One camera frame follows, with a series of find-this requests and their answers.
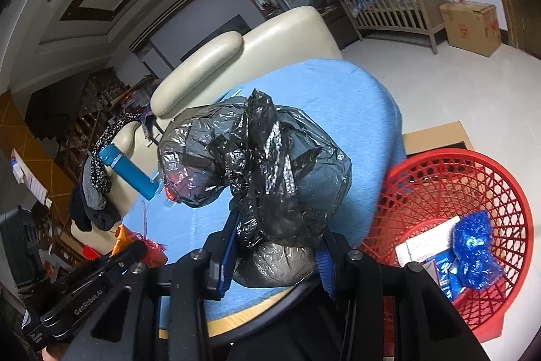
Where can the wall television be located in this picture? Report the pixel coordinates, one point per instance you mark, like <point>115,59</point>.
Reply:
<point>215,37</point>

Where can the white paper box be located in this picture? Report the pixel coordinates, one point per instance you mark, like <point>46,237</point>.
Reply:
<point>427,242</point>

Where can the flat cardboard sheet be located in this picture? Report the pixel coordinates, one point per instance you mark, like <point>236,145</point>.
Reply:
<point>435,137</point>

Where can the brown cardboard box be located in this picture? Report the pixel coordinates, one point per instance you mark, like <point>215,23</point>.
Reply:
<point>465,27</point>

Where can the blue plastic bag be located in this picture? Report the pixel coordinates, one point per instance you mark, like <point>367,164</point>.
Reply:
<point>473,242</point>

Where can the black box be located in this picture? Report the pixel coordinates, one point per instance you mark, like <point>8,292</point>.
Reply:
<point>19,247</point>

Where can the cream leather sofa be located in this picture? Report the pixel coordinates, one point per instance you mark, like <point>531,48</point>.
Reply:
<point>287,35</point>

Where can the red plastic stool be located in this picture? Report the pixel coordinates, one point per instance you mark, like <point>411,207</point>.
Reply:
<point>91,252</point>

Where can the blue thermos bottle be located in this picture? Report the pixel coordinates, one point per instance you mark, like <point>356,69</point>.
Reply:
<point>135,175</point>

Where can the grey knitted cloth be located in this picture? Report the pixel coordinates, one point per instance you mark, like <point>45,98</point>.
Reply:
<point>94,192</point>

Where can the wooden baby crib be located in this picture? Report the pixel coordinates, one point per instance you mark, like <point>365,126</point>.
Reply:
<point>389,10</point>

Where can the white wall poster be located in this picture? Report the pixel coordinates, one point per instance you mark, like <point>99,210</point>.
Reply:
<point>29,179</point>

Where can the cluttered wooden shelf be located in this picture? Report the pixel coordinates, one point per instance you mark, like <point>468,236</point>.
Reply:
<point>93,98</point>

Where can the red plastic basket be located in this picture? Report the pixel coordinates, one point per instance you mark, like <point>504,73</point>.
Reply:
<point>422,183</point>

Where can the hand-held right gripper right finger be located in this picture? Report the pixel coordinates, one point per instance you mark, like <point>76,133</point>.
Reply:
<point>326,268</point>

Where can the black floral cloth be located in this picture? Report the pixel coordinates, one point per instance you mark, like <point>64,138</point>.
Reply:
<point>107,134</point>

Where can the blue printed packet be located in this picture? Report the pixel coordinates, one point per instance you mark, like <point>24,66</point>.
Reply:
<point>448,272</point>

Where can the orange snack packet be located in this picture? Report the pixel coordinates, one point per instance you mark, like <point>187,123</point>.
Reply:
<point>122,240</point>

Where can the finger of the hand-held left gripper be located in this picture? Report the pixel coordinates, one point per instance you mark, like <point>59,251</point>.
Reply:
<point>129,255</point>

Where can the black jacket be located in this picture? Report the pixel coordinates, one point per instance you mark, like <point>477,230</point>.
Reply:
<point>99,219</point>

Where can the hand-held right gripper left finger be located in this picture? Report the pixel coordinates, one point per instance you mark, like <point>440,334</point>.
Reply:
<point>228,259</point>

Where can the black plastic bag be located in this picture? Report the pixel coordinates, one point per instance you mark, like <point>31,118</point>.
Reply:
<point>253,158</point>

